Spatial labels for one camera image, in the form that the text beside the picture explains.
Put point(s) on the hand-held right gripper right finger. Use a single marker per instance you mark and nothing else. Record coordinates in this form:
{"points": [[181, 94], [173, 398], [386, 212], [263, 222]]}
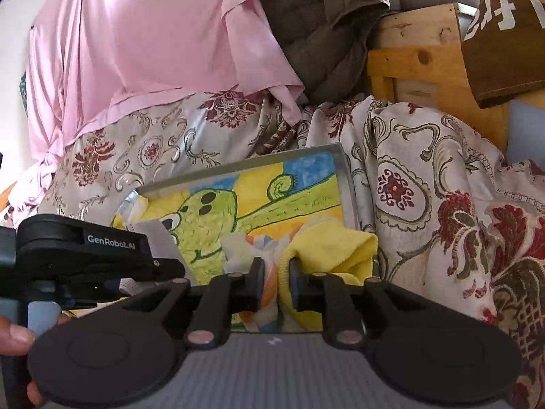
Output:
{"points": [[295, 283]]}

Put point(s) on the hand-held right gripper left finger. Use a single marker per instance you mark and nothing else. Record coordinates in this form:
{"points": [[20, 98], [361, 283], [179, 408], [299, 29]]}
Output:
{"points": [[257, 283]]}

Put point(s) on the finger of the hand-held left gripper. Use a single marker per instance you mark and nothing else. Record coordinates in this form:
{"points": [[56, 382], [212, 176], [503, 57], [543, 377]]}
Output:
{"points": [[168, 269]]}

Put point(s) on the pale grey cloth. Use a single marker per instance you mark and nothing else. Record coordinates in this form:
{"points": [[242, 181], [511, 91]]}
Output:
{"points": [[157, 238]]}

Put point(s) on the orange and blue patterned cloth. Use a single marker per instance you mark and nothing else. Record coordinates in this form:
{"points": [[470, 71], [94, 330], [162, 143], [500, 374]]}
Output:
{"points": [[251, 249]]}

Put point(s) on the yellow towel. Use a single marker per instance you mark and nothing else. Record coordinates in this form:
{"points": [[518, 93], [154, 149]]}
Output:
{"points": [[332, 249]]}

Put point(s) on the silver tray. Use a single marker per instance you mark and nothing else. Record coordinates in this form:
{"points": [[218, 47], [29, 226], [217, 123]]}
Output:
{"points": [[347, 187]]}

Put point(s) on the person's left hand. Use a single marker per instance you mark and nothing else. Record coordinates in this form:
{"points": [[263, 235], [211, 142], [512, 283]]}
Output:
{"points": [[17, 336]]}

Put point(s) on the cartoon print cloth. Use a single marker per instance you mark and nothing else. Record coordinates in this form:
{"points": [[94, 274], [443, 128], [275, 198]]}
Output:
{"points": [[272, 204]]}

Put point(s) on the floral blanket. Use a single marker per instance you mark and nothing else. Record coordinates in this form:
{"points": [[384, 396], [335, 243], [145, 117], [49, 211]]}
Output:
{"points": [[408, 179]]}

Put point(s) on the pink sheet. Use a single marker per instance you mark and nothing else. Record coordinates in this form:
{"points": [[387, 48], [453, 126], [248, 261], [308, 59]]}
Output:
{"points": [[140, 38]]}

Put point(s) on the olive quilted jacket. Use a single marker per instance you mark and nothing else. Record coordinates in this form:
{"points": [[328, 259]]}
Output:
{"points": [[323, 34]]}

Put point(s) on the light blue board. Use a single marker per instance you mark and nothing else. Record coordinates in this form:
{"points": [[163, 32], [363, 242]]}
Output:
{"points": [[526, 134]]}

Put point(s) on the brown cloth with white print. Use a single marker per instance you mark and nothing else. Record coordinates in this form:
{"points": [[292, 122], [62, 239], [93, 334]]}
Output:
{"points": [[506, 51]]}

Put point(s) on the teal wall hanging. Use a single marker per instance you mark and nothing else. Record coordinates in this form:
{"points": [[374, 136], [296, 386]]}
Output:
{"points": [[23, 93]]}

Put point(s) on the wooden bed frame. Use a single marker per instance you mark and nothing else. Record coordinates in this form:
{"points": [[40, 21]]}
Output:
{"points": [[425, 64]]}

